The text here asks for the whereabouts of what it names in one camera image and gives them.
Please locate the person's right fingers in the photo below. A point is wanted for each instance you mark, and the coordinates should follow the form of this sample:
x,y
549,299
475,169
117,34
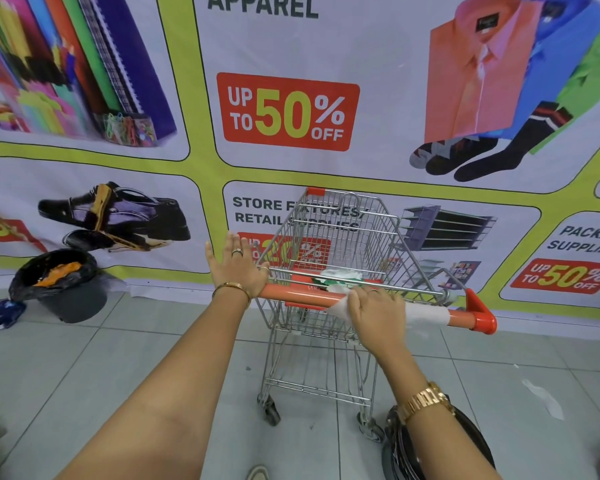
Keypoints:
x,y
377,295

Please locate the person's left forearm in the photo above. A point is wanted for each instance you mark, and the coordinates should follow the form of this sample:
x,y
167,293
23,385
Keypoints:
x,y
175,394

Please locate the person's shoe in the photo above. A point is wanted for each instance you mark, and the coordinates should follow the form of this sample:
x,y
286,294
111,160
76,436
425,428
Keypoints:
x,y
258,473

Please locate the white paper scrap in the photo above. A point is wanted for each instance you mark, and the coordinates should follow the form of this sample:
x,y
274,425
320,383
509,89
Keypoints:
x,y
545,398

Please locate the printed sale banner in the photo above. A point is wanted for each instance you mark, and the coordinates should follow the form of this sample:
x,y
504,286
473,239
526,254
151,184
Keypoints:
x,y
380,54

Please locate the white green packet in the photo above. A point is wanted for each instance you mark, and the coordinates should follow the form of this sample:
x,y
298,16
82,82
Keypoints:
x,y
340,275

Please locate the orange wrapper trash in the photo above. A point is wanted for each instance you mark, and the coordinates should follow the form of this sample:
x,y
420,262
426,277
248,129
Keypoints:
x,y
57,273

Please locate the person's left middle finger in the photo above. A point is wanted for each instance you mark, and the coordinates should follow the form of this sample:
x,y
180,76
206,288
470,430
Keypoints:
x,y
246,250

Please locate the person's right hand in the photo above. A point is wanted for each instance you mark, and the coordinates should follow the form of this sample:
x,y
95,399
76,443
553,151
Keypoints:
x,y
380,319

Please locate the gold wristwatch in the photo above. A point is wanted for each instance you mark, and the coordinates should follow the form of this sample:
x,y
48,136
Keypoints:
x,y
425,400

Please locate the person's left hand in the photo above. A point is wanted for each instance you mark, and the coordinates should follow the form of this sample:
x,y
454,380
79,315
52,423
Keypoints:
x,y
237,272

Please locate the person's left little finger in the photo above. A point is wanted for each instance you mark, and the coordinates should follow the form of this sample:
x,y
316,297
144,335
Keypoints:
x,y
210,257

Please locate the person's right forearm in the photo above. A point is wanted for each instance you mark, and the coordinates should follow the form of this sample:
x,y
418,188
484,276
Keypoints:
x,y
430,434

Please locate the grey bin black liner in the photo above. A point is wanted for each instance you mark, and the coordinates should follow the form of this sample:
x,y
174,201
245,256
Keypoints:
x,y
75,299

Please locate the black round bin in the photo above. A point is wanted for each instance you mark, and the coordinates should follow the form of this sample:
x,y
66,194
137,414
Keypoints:
x,y
472,444

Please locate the white wipe cloth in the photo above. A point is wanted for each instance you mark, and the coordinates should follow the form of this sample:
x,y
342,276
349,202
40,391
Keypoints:
x,y
425,314

